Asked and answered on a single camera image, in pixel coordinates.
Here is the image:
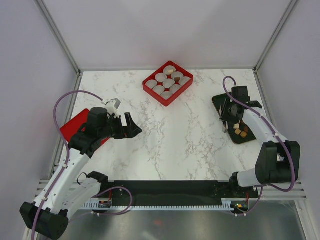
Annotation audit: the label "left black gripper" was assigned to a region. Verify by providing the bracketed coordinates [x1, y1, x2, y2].
[98, 112, 142, 140]

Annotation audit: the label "metal tongs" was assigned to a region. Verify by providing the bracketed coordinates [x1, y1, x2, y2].
[218, 99, 229, 134]

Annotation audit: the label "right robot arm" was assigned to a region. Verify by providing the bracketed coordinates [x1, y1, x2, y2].
[220, 99, 301, 198]

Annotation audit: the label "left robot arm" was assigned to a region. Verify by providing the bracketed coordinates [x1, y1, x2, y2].
[19, 107, 142, 240]

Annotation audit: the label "cream square chocolate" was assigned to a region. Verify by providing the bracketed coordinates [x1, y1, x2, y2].
[233, 123, 240, 130]

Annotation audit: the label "red chocolate box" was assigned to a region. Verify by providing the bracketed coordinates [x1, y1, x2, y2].
[142, 61, 194, 107]

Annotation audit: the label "dark green tray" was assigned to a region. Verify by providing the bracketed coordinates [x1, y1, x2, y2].
[211, 93, 256, 145]

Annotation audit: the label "red box lid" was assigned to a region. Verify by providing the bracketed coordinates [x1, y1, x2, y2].
[60, 109, 109, 155]

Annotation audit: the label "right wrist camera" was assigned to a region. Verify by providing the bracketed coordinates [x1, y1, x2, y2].
[231, 86, 251, 103]

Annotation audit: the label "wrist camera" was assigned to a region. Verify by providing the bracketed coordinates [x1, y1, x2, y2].
[101, 98, 121, 115]
[231, 86, 251, 103]

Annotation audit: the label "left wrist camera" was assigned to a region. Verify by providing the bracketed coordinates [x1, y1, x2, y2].
[101, 98, 121, 115]

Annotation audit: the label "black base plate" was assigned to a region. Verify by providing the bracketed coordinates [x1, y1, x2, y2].
[99, 180, 259, 206]

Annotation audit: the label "white cable duct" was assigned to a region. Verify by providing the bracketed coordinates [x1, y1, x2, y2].
[80, 198, 249, 212]

